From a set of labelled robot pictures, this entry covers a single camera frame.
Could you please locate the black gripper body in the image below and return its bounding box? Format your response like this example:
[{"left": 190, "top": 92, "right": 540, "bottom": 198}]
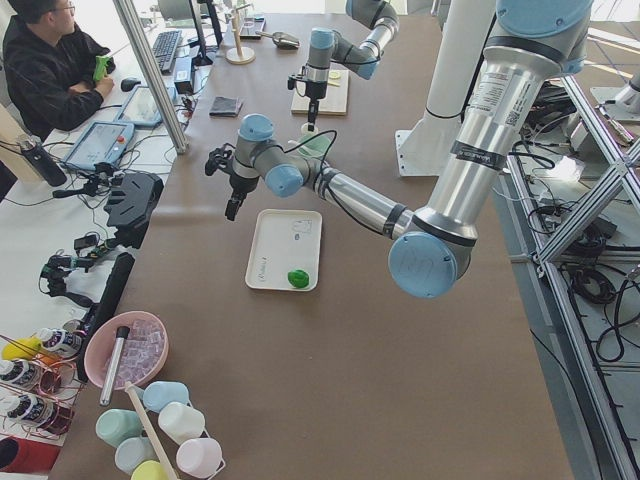
[
  {"left": 229, "top": 171, "right": 259, "bottom": 200},
  {"left": 305, "top": 78, "right": 327, "bottom": 101}
]

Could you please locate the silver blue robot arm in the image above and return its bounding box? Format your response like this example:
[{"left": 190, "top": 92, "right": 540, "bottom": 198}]
[
  {"left": 290, "top": 1, "right": 399, "bottom": 131},
  {"left": 225, "top": 1, "right": 592, "bottom": 298}
]

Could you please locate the mint green bowl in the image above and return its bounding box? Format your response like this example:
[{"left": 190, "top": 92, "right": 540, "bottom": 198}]
[{"left": 298, "top": 132, "right": 331, "bottom": 160}]

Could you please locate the pink ribbed bowl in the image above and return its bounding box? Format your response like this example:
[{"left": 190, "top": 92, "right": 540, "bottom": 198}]
[{"left": 84, "top": 311, "right": 169, "bottom": 390}]

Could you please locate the metal tube in bowl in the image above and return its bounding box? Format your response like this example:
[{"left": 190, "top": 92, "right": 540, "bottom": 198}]
[{"left": 99, "top": 326, "right": 130, "bottom": 407}]

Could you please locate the wooden cutting board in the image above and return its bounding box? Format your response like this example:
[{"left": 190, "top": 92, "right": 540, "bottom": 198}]
[{"left": 290, "top": 69, "right": 350, "bottom": 116}]

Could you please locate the metal scoop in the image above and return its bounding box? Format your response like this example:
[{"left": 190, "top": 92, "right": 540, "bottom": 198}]
[{"left": 259, "top": 31, "right": 300, "bottom": 50}]

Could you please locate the cream rectangular tray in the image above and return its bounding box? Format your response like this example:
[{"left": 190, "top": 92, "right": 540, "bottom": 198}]
[{"left": 245, "top": 209, "right": 323, "bottom": 292}]

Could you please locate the grey folded cloth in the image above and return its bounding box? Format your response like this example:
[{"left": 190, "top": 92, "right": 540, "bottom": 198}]
[{"left": 209, "top": 96, "right": 243, "bottom": 117}]

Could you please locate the wooden mug tree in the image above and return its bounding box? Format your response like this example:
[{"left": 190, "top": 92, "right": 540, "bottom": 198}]
[{"left": 225, "top": 4, "right": 255, "bottom": 65}]

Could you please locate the green toy pepper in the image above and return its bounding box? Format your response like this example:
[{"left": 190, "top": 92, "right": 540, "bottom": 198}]
[{"left": 287, "top": 269, "right": 310, "bottom": 289}]

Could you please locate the black monitor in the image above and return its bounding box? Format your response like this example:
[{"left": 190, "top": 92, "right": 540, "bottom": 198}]
[{"left": 188, "top": 0, "right": 225, "bottom": 67}]

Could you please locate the upper teach pendant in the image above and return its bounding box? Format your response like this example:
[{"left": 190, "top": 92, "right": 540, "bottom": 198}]
[{"left": 61, "top": 121, "right": 135, "bottom": 171}]

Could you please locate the black computer mouse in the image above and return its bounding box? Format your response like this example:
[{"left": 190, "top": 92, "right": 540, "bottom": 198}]
[{"left": 120, "top": 77, "right": 141, "bottom": 92}]

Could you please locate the black keyboard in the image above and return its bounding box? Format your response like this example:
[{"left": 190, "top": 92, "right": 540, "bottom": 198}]
[{"left": 152, "top": 30, "right": 182, "bottom": 74}]

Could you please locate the black water bottle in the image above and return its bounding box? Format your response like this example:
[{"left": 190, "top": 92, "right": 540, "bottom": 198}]
[{"left": 17, "top": 134, "right": 67, "bottom": 187}]

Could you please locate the light blue plastic cup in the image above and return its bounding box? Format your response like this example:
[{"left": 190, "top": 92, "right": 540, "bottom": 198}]
[{"left": 143, "top": 381, "right": 190, "bottom": 413}]

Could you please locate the seated person in black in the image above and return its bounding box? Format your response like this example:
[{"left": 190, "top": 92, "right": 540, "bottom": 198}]
[{"left": 2, "top": 1, "right": 115, "bottom": 140}]

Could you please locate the white plastic cup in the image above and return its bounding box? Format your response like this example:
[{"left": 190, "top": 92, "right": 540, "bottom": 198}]
[{"left": 158, "top": 402, "right": 205, "bottom": 445}]

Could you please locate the mint green plastic cup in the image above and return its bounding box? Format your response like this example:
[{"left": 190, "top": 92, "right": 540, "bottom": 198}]
[{"left": 95, "top": 409, "right": 143, "bottom": 448}]

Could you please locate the pale pink plastic cup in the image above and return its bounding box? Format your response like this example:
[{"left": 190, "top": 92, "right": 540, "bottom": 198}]
[{"left": 176, "top": 438, "right": 224, "bottom": 479}]

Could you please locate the grey-blue plastic cup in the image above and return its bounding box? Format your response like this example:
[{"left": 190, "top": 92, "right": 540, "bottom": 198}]
[{"left": 114, "top": 437, "right": 157, "bottom": 475}]

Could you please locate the yellow plastic cup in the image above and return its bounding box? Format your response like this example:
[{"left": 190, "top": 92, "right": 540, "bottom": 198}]
[{"left": 130, "top": 460, "right": 168, "bottom": 480}]

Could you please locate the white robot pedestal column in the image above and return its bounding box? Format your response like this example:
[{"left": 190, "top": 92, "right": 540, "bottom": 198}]
[{"left": 396, "top": 1, "right": 495, "bottom": 177}]

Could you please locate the wooden rack handle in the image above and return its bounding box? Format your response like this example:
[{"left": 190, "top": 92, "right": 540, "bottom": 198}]
[{"left": 125, "top": 381, "right": 179, "bottom": 480}]

